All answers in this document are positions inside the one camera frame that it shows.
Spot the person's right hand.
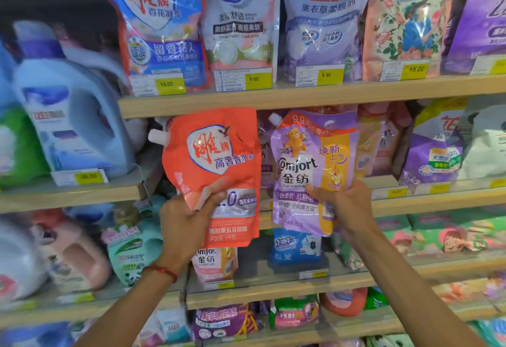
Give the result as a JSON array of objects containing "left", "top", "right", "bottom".
[{"left": 304, "top": 179, "right": 382, "bottom": 249}]

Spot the person's left hand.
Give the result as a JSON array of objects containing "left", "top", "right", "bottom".
[{"left": 155, "top": 189, "right": 228, "bottom": 277}]

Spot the purple yellow softener pouch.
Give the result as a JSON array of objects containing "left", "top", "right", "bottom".
[{"left": 269, "top": 110, "right": 360, "bottom": 238}]

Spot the orange detergent refill pouch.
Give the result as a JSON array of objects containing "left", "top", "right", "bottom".
[{"left": 148, "top": 107, "right": 262, "bottom": 248}]

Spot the person's right forearm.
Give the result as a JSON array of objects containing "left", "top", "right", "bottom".
[{"left": 354, "top": 232, "right": 488, "bottom": 347}]

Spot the person's left forearm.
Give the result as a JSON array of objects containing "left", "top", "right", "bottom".
[{"left": 74, "top": 262, "right": 182, "bottom": 347}]

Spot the small blue detergent pouch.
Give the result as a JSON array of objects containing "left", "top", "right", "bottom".
[{"left": 270, "top": 228, "right": 323, "bottom": 265}]

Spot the small pink softener pouch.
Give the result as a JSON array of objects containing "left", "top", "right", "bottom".
[{"left": 191, "top": 247, "right": 239, "bottom": 284}]

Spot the white yellow price tag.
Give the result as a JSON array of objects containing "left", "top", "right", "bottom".
[
  {"left": 379, "top": 59, "right": 431, "bottom": 82},
  {"left": 214, "top": 68, "right": 273, "bottom": 92},
  {"left": 413, "top": 182, "right": 451, "bottom": 196},
  {"left": 469, "top": 55, "right": 506, "bottom": 77},
  {"left": 295, "top": 64, "right": 346, "bottom": 87},
  {"left": 203, "top": 280, "right": 235, "bottom": 291},
  {"left": 298, "top": 269, "right": 330, "bottom": 280},
  {"left": 51, "top": 168, "right": 109, "bottom": 188},
  {"left": 130, "top": 73, "right": 187, "bottom": 97},
  {"left": 371, "top": 186, "right": 409, "bottom": 201}
]

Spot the pink yellow pouch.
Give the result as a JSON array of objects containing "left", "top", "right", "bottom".
[{"left": 355, "top": 102, "right": 412, "bottom": 178}]

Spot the teal panda detergent bottle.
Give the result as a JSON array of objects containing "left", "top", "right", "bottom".
[{"left": 101, "top": 216, "right": 165, "bottom": 287}]

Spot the long wooden shelf board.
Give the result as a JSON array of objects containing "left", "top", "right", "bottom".
[{"left": 118, "top": 74, "right": 506, "bottom": 119}]

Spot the orange detergent bottle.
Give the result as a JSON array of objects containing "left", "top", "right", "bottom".
[{"left": 319, "top": 287, "right": 368, "bottom": 317}]

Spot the purple lavender pouch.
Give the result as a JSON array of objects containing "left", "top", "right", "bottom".
[{"left": 191, "top": 304, "right": 258, "bottom": 342}]

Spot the green pink detergent pouch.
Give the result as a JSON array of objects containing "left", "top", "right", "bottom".
[{"left": 270, "top": 295, "right": 320, "bottom": 330}]

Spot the purple white detergent pouch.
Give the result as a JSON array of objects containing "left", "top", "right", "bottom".
[{"left": 398, "top": 98, "right": 468, "bottom": 186}]

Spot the green cartoon packet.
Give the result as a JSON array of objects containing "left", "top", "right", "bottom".
[{"left": 375, "top": 209, "right": 506, "bottom": 257}]

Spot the pink detergent jug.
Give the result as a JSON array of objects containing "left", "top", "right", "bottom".
[{"left": 31, "top": 208, "right": 112, "bottom": 293}]

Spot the light blue detergent jug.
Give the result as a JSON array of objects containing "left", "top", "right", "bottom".
[{"left": 12, "top": 20, "right": 137, "bottom": 180}]

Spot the lavender softener pouch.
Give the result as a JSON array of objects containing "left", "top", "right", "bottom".
[{"left": 278, "top": 0, "right": 381, "bottom": 83}]

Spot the white grey detergent pouch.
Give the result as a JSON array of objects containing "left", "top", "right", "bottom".
[{"left": 458, "top": 101, "right": 506, "bottom": 181}]

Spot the blue orange detergent pouch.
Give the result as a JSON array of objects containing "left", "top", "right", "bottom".
[{"left": 89, "top": 0, "right": 210, "bottom": 93}]

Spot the white blue softener pouch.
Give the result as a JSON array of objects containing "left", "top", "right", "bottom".
[{"left": 201, "top": 0, "right": 281, "bottom": 83}]

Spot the pink floral detergent pouch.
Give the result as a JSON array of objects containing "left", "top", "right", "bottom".
[{"left": 362, "top": 0, "right": 456, "bottom": 82}]

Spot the green detergent jug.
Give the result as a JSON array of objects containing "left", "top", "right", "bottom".
[{"left": 0, "top": 105, "right": 51, "bottom": 189}]

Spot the white detergent jug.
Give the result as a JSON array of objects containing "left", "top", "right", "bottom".
[{"left": 0, "top": 219, "right": 51, "bottom": 305}]

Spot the dark purple detergent pouch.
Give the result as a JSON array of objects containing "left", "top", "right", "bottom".
[{"left": 440, "top": 0, "right": 506, "bottom": 76}]

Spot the red string bracelet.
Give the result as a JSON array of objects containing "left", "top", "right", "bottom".
[{"left": 142, "top": 264, "right": 178, "bottom": 284}]

